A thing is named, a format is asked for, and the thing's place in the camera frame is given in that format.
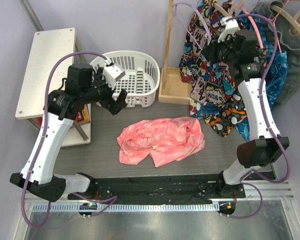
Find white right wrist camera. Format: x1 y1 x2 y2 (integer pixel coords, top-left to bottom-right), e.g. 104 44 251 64
217 16 240 43

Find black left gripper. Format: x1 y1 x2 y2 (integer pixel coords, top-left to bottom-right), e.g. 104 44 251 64
81 68 127 114

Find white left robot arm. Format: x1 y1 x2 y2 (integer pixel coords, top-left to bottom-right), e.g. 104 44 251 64
9 63 128 203

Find red book stack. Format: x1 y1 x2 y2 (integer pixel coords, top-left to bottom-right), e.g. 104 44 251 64
32 104 91 128

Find black orange camo shorts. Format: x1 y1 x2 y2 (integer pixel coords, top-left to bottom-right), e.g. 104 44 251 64
204 1 268 138

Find blue patterned shorts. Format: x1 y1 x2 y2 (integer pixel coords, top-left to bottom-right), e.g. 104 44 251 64
235 17 288 142

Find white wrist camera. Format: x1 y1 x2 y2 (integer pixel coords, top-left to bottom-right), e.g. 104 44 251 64
102 57 126 90
217 16 240 43

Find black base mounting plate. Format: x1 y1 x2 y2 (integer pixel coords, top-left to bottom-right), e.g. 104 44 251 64
67 173 246 205

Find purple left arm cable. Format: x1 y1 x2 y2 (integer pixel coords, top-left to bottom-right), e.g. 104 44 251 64
21 51 118 228

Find beige wooden hanger far right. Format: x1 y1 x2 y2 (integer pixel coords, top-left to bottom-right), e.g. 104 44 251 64
270 0 300 37

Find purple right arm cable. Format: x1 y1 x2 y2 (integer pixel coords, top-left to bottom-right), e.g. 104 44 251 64
218 13 292 219

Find wooden clothes rack stand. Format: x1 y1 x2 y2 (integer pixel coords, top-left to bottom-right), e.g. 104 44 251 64
158 0 194 105

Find slotted white cable duct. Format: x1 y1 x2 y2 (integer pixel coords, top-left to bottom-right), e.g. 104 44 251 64
31 202 220 213

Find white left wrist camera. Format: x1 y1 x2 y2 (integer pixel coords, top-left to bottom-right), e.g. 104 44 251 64
102 57 126 90

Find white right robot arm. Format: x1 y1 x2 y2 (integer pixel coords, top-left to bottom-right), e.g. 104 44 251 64
202 29 290 198

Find thin pink wire hanger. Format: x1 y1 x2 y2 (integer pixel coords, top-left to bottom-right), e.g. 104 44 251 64
249 0 291 53

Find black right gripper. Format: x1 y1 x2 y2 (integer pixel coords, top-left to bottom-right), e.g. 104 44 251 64
201 33 239 66

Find white plastic laundry basket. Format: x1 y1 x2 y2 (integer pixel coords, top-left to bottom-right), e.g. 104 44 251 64
103 50 161 108

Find white side shelf table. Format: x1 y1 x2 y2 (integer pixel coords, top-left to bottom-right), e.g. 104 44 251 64
15 27 91 147

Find comic print shorts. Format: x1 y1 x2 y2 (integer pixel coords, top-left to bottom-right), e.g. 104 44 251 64
179 0 247 126

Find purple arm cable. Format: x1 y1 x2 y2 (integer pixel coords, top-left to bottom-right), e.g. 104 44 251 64
218 13 292 219
21 51 118 228

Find lilac plastic hanger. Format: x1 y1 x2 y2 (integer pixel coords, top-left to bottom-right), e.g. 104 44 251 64
172 2 212 43

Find pink plastic hanger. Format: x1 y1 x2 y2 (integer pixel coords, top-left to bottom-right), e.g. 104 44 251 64
248 16 264 49

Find pink patterned shorts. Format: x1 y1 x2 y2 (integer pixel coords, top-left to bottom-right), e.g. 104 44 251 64
117 117 205 168

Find grey green shorts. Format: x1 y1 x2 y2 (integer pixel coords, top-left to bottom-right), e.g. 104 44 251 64
251 1 300 107

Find beige wooden hanger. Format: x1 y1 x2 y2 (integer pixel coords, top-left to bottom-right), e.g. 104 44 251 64
209 0 251 41
270 0 300 37

